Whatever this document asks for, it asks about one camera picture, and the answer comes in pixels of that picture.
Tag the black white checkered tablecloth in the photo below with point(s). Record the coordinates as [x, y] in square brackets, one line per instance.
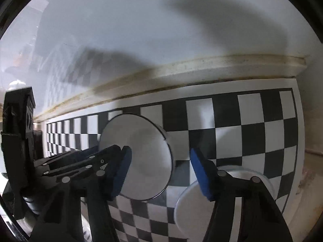
[227, 111]

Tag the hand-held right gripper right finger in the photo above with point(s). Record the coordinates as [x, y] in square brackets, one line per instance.
[203, 176]

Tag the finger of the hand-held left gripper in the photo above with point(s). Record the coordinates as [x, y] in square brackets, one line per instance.
[75, 153]
[96, 160]

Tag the plain white bowl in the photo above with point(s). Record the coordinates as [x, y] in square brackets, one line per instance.
[191, 211]

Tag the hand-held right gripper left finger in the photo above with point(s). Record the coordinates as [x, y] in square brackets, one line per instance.
[122, 172]

